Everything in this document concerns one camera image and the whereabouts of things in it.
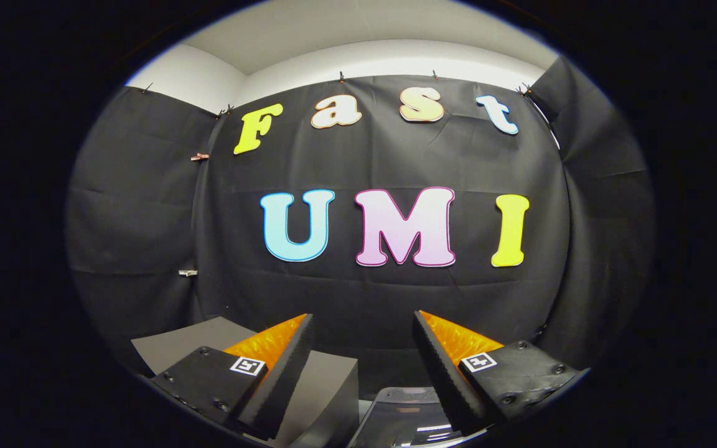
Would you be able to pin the grey cabinet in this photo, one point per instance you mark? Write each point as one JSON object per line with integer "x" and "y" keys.
{"x": 327, "y": 386}

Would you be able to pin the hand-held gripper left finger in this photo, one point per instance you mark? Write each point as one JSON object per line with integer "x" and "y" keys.
{"x": 284, "y": 379}

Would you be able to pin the silver clip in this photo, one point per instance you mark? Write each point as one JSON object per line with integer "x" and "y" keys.
{"x": 188, "y": 272}

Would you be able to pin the black backdrop cloth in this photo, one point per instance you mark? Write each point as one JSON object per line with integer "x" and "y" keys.
{"x": 346, "y": 168}

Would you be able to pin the grey washing machine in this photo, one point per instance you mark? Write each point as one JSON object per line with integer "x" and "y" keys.
{"x": 368, "y": 430}

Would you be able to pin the copper-coloured clip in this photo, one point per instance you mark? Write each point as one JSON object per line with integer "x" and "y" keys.
{"x": 199, "y": 157}

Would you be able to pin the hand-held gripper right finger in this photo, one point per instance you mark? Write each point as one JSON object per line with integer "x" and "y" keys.
{"x": 442, "y": 379}

